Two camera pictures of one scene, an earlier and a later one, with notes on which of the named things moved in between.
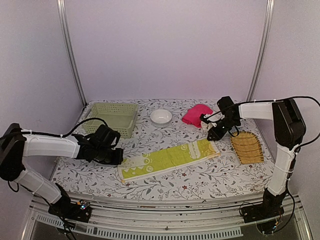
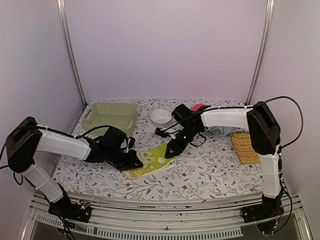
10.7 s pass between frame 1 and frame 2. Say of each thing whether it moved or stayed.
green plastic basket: stayed
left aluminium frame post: stayed
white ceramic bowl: stayed
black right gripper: moved
